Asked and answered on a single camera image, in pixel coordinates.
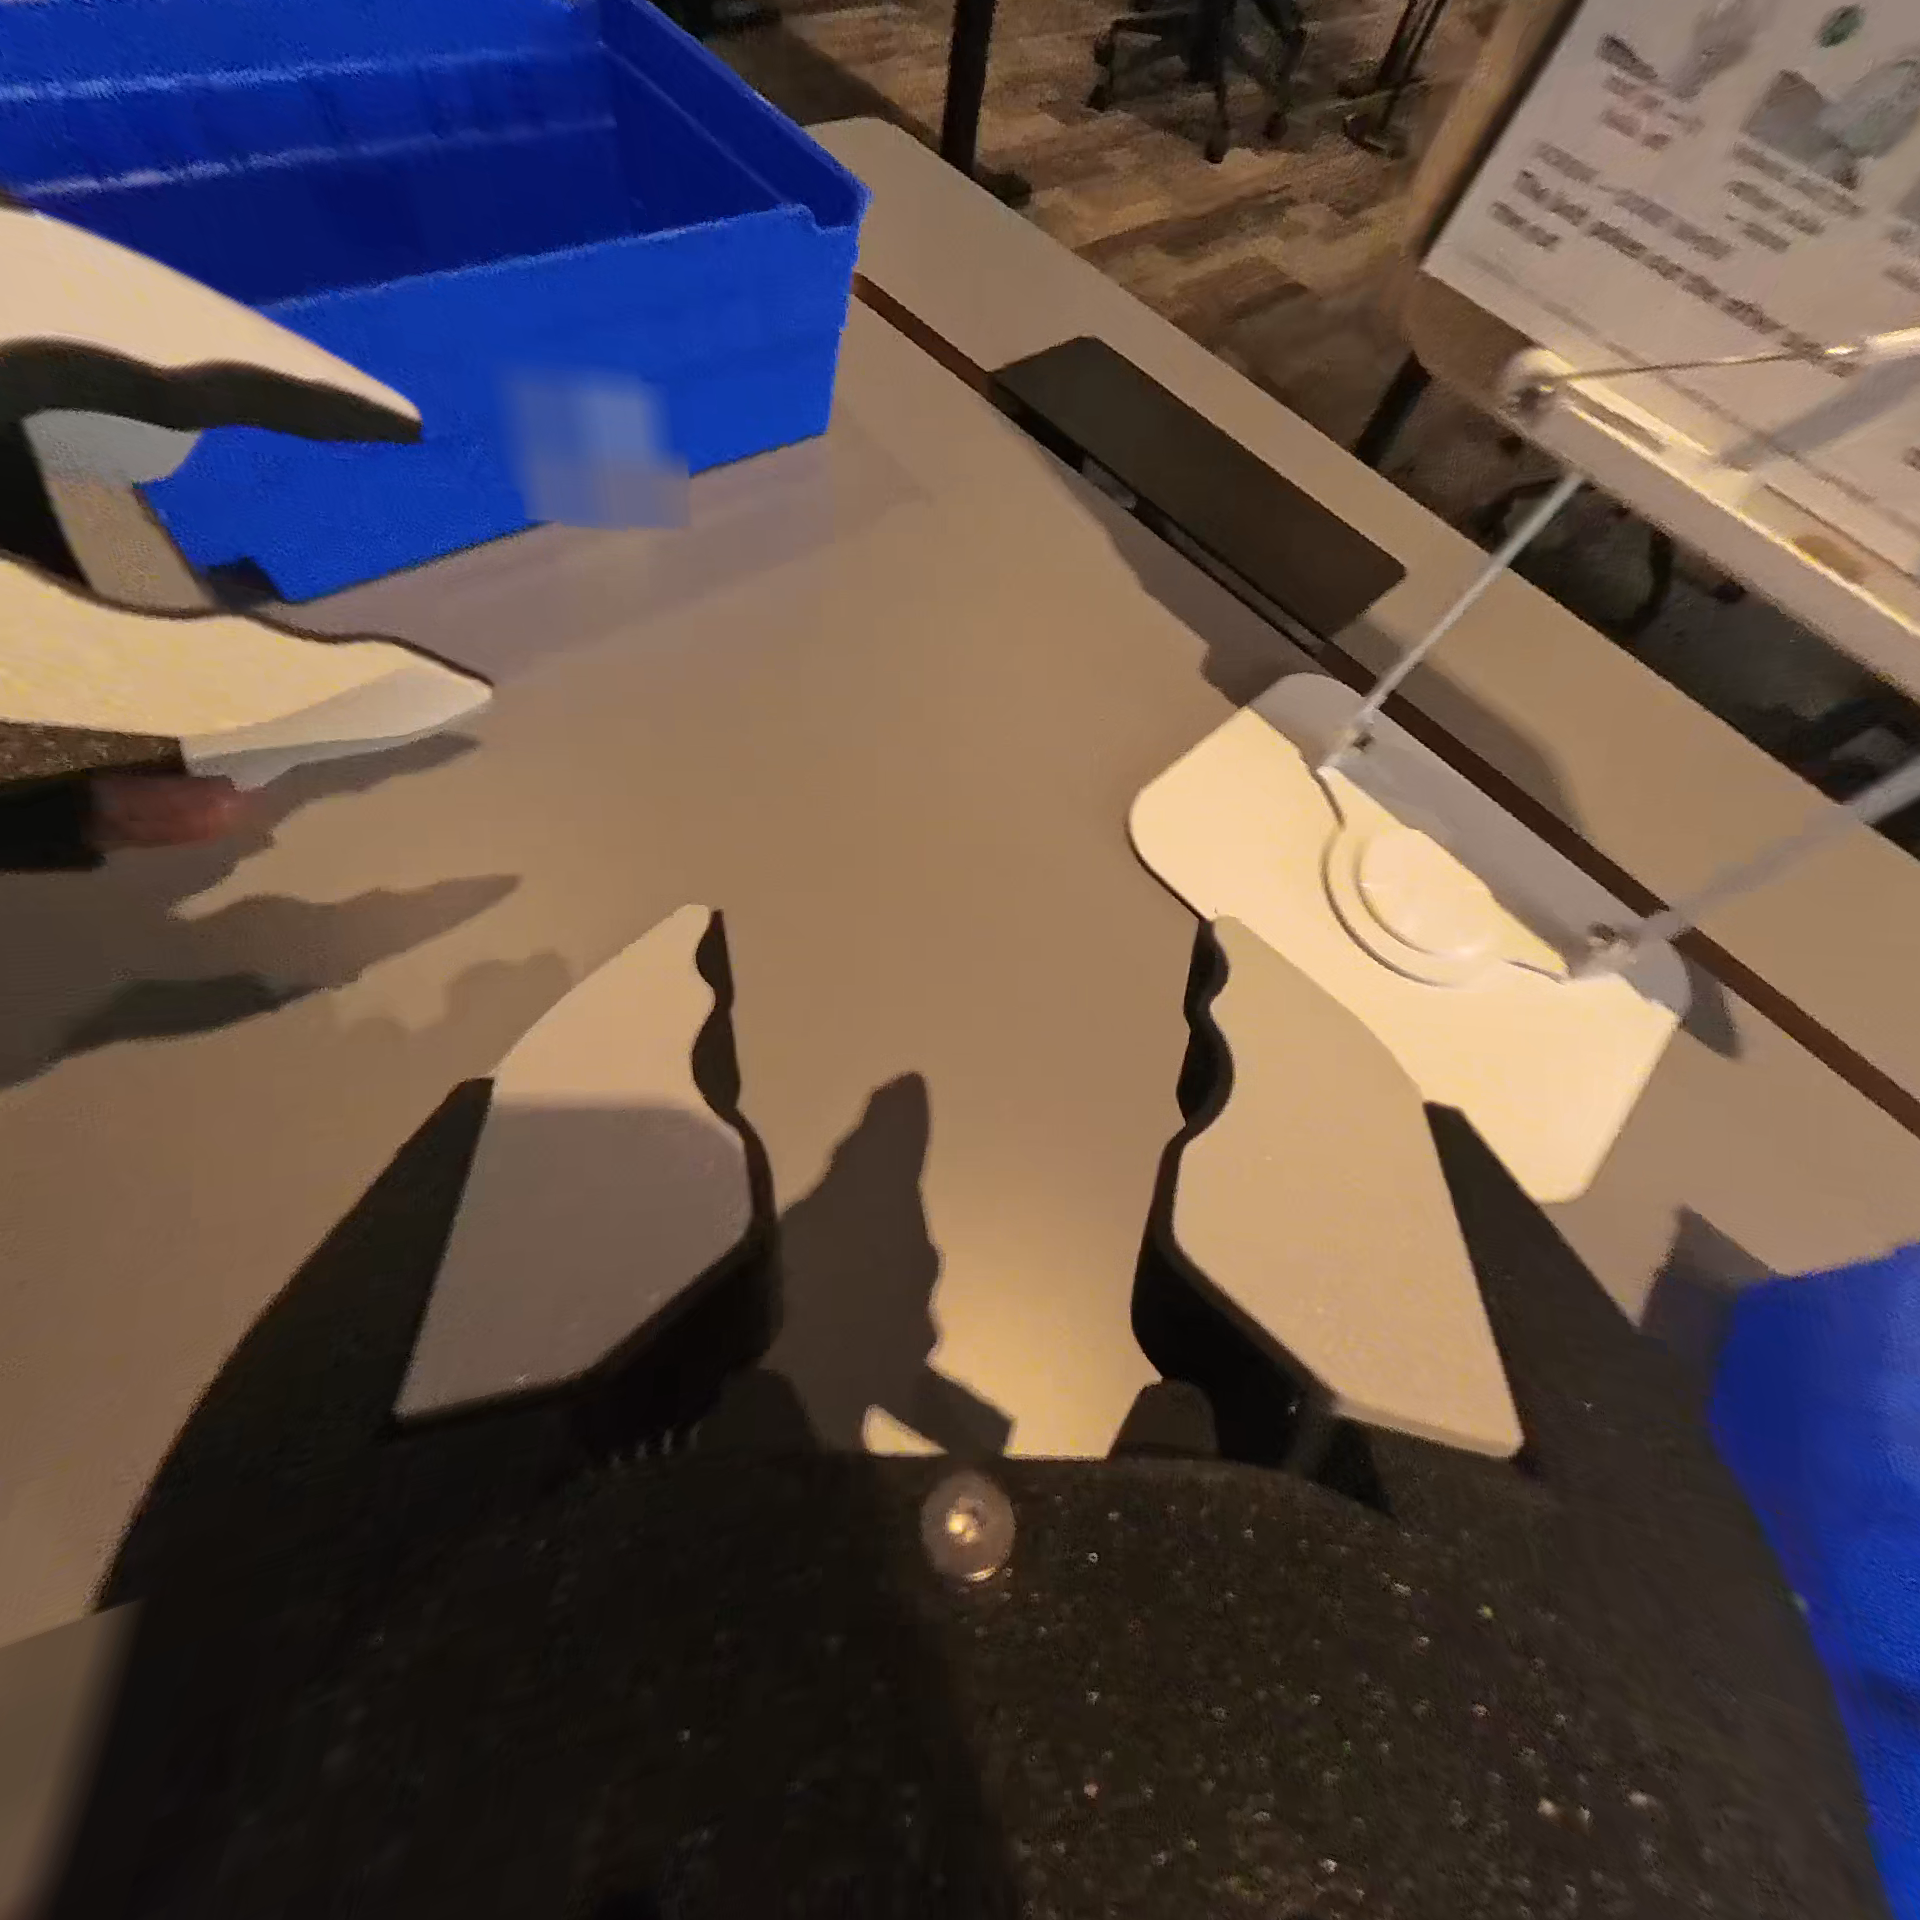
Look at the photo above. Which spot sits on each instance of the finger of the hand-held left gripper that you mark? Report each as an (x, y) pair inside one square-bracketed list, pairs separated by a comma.
[(118, 294), (225, 682)]

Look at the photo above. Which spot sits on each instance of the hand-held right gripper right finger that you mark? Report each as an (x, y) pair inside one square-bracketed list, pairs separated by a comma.
[(1334, 1245)]

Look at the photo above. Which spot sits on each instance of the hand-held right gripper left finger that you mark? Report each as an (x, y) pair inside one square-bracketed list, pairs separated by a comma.
[(598, 1201)]

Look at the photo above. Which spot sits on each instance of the blue plastic bin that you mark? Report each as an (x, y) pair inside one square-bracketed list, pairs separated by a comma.
[(450, 150), (1828, 1500)]

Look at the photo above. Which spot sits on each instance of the person's left forearm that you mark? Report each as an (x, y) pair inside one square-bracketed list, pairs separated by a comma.
[(44, 829)]

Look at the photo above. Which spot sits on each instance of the person's left hand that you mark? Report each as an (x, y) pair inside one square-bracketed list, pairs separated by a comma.
[(171, 814)]

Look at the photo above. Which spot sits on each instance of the wooden document stand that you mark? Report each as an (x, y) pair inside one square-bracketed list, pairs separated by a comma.
[(1441, 1036)]

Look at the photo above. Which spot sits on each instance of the black office chair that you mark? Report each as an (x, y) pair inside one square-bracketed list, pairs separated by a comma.
[(1200, 44)]

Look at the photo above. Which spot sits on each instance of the printed instruction sheet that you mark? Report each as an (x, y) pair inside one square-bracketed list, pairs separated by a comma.
[(1694, 195)]

